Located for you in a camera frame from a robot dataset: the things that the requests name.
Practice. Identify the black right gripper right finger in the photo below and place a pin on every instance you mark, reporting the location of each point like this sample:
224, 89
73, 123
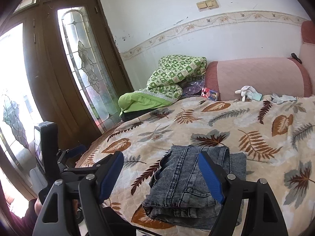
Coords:
263, 215

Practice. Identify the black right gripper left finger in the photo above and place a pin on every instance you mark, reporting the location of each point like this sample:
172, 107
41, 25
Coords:
90, 186

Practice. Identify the grey denim pants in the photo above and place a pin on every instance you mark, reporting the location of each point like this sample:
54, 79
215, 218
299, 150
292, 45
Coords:
179, 194

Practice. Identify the leaf pattern fleece blanket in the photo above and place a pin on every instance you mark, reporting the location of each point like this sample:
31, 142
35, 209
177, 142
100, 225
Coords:
277, 142

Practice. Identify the white grey glove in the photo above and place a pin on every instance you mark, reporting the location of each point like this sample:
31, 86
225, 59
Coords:
282, 99

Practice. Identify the white glove with green cuff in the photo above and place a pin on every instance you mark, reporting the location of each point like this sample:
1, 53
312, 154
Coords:
248, 92

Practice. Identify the brown wooden glass door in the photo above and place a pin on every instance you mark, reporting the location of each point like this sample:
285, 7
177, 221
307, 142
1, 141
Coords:
59, 63

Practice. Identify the green patterned quilt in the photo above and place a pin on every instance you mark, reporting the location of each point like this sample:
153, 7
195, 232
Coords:
163, 87

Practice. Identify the red blue small box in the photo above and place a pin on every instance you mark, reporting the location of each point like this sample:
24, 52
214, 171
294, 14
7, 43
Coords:
209, 94

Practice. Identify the pink quilted bolster pillow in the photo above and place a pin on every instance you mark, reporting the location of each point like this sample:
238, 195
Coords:
267, 75

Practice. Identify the pink padded headboard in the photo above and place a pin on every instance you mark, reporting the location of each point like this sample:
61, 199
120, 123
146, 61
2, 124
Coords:
307, 48

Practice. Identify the beige wall switch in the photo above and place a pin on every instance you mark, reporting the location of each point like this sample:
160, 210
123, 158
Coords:
207, 5

